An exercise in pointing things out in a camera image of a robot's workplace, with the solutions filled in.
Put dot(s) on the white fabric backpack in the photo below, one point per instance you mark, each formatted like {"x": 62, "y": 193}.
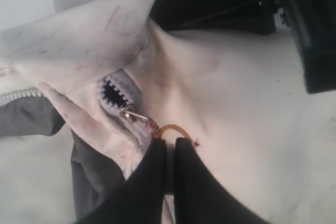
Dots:
{"x": 116, "y": 79}

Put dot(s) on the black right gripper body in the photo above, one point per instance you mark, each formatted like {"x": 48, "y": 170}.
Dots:
{"x": 312, "y": 23}

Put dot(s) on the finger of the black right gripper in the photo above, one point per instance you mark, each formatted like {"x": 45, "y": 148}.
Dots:
{"x": 256, "y": 16}

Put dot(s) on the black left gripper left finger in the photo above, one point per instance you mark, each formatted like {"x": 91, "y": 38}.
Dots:
{"x": 141, "y": 198}

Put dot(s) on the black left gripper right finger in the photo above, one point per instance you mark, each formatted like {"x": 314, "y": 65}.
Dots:
{"x": 198, "y": 196}

